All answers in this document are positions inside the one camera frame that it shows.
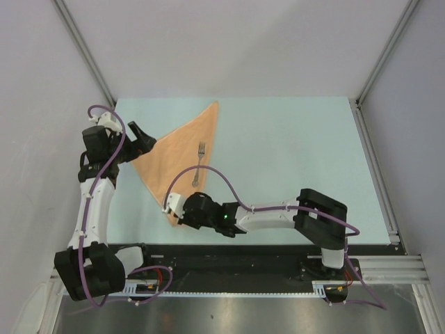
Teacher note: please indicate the ornate silver fork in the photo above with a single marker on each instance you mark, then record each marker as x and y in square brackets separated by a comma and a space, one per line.
[201, 154]

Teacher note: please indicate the aluminium side rail extrusion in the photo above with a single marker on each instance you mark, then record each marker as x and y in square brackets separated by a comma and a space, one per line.
[376, 175]

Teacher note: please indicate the left aluminium frame post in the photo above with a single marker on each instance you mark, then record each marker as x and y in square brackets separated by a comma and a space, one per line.
[83, 49]

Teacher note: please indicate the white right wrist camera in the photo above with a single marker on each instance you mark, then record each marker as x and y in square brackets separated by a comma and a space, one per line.
[174, 204]

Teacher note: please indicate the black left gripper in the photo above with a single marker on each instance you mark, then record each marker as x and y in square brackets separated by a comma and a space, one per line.
[144, 143]

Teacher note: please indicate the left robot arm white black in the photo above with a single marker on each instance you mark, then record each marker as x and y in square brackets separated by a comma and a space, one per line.
[88, 267]

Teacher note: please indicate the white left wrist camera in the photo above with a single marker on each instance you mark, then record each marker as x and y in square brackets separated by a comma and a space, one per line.
[108, 122]

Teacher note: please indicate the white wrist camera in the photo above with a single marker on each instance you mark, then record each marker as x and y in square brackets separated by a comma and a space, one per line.
[108, 122]
[174, 204]

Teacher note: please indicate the right aluminium frame post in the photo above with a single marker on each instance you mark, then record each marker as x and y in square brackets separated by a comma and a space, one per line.
[389, 47]

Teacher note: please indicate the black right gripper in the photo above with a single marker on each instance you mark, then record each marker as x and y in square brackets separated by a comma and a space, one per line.
[185, 220]

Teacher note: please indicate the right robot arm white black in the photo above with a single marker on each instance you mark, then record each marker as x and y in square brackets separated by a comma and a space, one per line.
[319, 218]

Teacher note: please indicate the aluminium frame post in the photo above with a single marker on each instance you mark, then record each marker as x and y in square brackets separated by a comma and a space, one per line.
[83, 49]
[389, 47]

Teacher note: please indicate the orange cloth napkin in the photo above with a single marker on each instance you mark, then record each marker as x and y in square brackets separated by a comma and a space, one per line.
[179, 125]

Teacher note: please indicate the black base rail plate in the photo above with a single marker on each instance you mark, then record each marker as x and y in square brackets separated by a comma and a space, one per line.
[245, 270]

